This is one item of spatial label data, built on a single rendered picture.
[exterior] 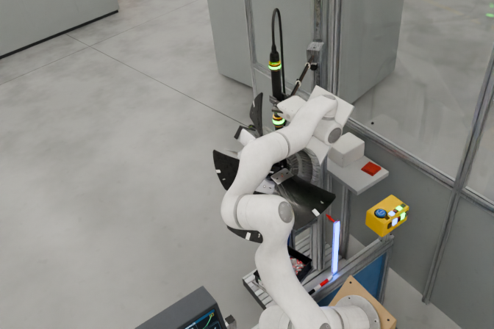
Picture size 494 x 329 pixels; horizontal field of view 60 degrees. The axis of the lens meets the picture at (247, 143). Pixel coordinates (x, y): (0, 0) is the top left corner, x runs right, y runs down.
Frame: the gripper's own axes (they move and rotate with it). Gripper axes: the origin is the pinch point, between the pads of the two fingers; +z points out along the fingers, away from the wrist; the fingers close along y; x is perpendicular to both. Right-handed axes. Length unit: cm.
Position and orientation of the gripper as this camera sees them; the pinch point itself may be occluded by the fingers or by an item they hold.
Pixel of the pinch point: (277, 98)
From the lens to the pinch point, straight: 168.7
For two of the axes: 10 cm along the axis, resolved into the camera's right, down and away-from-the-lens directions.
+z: -5.7, -4.7, 6.7
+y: 8.2, -4.2, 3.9
